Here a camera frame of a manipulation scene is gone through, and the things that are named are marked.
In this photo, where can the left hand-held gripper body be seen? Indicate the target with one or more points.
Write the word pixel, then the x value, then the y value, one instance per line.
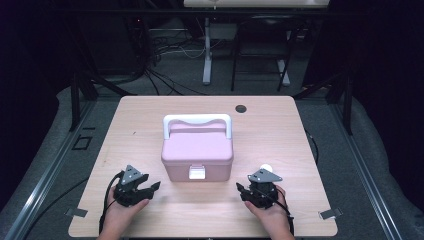
pixel 128 193

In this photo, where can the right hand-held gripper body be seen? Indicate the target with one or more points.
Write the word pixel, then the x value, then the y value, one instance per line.
pixel 263 195

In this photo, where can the white capped green label bottle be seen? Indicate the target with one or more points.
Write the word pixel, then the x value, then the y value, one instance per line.
pixel 266 167

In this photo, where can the pink plastic lidded box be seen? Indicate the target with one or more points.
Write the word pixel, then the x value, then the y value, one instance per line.
pixel 197 150

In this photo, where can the person's right hand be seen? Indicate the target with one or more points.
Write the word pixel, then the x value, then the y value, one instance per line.
pixel 275 218

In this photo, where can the person's left hand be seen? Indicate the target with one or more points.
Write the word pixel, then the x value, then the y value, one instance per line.
pixel 115 216

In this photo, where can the grey metal table clamp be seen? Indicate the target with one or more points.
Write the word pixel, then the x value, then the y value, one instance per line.
pixel 76 212
pixel 330 213

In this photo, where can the black round table grommet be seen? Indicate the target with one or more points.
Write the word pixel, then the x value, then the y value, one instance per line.
pixel 240 108

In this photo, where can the black metal chair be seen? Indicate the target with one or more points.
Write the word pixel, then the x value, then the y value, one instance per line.
pixel 263 40

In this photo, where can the white background desk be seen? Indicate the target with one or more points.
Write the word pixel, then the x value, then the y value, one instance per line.
pixel 256 2

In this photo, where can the aluminium floor rail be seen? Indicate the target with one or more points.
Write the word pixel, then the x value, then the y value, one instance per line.
pixel 50 173
pixel 366 173

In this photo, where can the black metal frame stand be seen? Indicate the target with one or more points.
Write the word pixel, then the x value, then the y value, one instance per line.
pixel 347 106
pixel 75 100

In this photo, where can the black horizontal frame bar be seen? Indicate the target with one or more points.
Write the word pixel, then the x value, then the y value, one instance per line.
pixel 133 12

